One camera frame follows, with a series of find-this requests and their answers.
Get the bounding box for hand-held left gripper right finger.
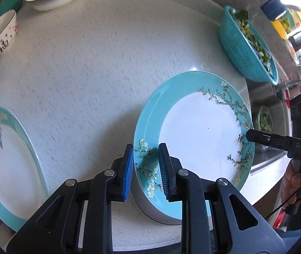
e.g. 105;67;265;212
158;143;287;254

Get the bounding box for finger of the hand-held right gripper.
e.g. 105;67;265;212
246;129;291;152

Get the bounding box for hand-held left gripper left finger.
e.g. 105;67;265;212
6;143;135;254

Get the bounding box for teal floral plate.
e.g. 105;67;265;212
134;70;255;226
0;106;48;232

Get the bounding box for person's right hand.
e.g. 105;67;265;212
281;161;301;208

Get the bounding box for steel bowl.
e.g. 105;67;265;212
256;105;274;134

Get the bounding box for chopped greens in steel bowl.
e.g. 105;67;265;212
258;108;272;132

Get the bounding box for stainless steel sink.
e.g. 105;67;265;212
247;81;294;176

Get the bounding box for metal faucet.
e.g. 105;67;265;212
277;77;301;99

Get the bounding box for leafy greens in colander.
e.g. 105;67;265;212
231;10;274;77

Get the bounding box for yellow plastic item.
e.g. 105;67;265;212
271;18;289;40

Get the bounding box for teal plastic colander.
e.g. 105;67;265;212
219;5;279;86

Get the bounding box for person's blue jeans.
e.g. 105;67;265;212
275;212;301;247

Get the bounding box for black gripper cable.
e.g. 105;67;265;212
266;161;301;219

